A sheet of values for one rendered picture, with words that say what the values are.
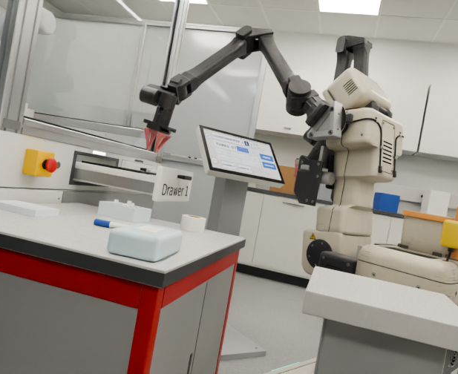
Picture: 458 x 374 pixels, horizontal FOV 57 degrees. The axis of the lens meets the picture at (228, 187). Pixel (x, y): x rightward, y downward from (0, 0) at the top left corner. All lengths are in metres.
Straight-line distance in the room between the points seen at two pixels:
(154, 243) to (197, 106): 2.58
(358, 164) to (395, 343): 0.81
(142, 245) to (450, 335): 0.51
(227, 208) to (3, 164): 1.43
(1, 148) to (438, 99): 4.24
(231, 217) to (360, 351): 1.70
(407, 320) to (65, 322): 0.57
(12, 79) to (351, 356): 1.02
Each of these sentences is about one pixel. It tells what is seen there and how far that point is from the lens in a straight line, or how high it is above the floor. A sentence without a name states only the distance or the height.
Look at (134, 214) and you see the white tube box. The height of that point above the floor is 0.78.
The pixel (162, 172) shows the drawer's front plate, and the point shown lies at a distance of 1.32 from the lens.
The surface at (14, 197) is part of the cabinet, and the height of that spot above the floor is 0.77.
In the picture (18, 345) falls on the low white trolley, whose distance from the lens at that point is 0.89.
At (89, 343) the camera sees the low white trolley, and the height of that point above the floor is 0.61.
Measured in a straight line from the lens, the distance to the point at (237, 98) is 3.19.
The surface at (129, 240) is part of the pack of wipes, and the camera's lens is 0.74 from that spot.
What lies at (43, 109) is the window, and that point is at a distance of 1.36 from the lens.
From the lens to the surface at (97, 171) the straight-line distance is 1.44.
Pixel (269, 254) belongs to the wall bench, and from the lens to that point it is 4.37.
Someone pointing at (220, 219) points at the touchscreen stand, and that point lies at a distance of 2.38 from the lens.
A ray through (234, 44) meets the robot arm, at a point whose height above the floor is 1.44.
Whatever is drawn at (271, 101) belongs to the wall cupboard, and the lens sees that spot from 4.82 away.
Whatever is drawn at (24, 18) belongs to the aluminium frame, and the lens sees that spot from 1.28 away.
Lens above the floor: 0.92
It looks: 1 degrees down
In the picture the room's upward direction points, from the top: 10 degrees clockwise
